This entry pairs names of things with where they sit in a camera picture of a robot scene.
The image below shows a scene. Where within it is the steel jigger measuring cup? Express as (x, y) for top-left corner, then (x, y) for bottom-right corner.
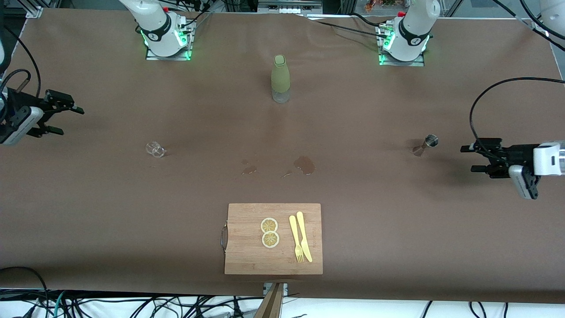
(412, 134), (439, 156)

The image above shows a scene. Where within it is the large liquid puddle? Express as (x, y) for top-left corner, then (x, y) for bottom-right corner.
(294, 155), (316, 176)

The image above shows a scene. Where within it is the yellow plastic knife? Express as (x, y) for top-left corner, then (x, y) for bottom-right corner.
(296, 212), (313, 263)

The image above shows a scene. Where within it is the yellow plastic fork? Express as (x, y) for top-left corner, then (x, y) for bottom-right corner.
(289, 215), (305, 263)

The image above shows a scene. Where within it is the green sleeved glass bottle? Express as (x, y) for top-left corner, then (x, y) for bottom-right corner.
(271, 55), (290, 103)

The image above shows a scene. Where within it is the wooden cutting board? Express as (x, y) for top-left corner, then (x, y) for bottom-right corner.
(224, 203), (323, 275)

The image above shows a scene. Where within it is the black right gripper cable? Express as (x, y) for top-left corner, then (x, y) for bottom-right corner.
(0, 24), (42, 100)

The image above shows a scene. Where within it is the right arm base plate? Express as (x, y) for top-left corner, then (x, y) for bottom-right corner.
(146, 18), (195, 61)

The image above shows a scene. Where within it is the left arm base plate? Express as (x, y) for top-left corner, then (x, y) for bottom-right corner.
(377, 24), (426, 67)

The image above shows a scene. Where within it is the thick black floor cable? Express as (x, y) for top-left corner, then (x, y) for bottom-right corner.
(0, 266), (50, 318)

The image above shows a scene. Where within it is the teal floor cable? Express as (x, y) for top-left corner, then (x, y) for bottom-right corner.
(42, 291), (67, 318)

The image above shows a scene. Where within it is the thin black power cable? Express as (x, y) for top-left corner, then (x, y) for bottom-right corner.
(309, 12), (387, 42)

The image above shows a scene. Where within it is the wooden post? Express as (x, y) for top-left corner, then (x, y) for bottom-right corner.
(254, 283), (285, 318)

